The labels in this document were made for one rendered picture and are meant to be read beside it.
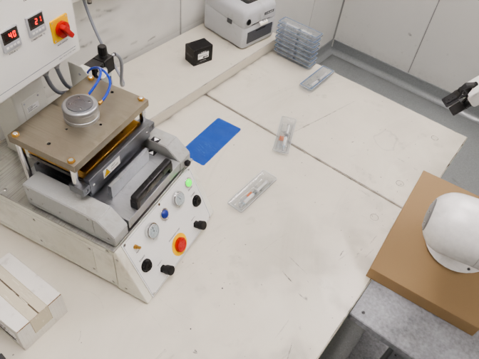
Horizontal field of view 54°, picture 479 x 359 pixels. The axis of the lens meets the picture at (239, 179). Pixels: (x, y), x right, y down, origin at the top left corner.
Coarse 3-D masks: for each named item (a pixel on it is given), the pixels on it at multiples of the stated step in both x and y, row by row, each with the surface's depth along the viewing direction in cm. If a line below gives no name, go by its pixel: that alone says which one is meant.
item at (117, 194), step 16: (128, 160) 118; (144, 160) 116; (160, 160) 119; (128, 176) 112; (144, 176) 115; (112, 192) 108; (128, 192) 111; (128, 208) 108; (144, 208) 110; (128, 224) 106
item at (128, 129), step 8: (136, 120) 115; (128, 128) 113; (120, 136) 111; (112, 144) 109; (32, 152) 107; (104, 152) 107; (40, 160) 108; (48, 160) 106; (96, 160) 105; (56, 168) 106; (64, 168) 105; (88, 168) 103; (80, 176) 104
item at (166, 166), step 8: (168, 160) 114; (160, 168) 112; (168, 168) 114; (152, 176) 110; (160, 176) 111; (144, 184) 108; (152, 184) 109; (136, 192) 106; (144, 192) 107; (136, 200) 105; (136, 208) 107
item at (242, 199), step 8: (256, 176) 146; (264, 176) 146; (272, 176) 147; (248, 184) 143; (256, 184) 143; (264, 184) 144; (240, 192) 141; (248, 192) 141; (256, 192) 141; (232, 200) 138; (240, 200) 139; (248, 200) 139; (240, 208) 136
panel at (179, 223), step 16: (192, 176) 127; (192, 192) 127; (160, 208) 116; (176, 208) 122; (192, 208) 128; (144, 224) 112; (160, 224) 117; (176, 224) 122; (192, 224) 128; (128, 240) 108; (144, 240) 112; (160, 240) 117; (192, 240) 129; (128, 256) 108; (144, 256) 113; (160, 256) 118; (176, 256) 123; (144, 272) 113; (160, 272) 118
